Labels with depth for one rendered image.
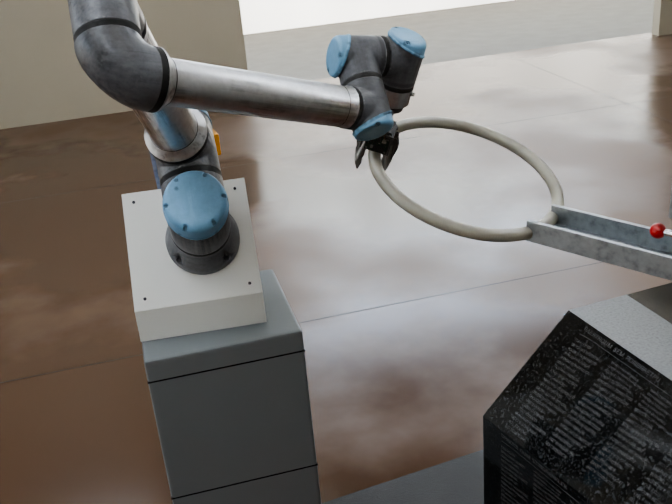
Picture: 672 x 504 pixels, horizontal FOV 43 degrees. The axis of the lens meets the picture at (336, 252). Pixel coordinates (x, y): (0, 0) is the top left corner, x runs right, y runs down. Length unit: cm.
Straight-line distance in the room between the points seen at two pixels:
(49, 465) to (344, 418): 110
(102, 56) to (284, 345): 96
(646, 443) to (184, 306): 113
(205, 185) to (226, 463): 77
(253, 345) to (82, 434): 145
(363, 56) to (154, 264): 78
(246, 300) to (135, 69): 86
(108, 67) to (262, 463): 124
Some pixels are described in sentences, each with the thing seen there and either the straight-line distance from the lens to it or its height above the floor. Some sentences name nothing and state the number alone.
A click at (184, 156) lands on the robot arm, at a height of 133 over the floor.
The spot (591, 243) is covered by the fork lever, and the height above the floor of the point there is 113.
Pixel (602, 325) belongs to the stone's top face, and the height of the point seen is 85.
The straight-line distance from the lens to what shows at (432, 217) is 188.
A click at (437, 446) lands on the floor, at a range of 312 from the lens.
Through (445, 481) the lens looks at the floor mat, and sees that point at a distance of 295.
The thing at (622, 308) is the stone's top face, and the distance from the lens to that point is 223.
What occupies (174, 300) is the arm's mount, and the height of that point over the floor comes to 95.
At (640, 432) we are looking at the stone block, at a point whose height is 76.
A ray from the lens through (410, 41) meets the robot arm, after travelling 189.
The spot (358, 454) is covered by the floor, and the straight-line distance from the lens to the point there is 310.
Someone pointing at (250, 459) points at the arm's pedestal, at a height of 49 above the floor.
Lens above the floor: 191
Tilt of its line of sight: 25 degrees down
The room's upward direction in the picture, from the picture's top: 5 degrees counter-clockwise
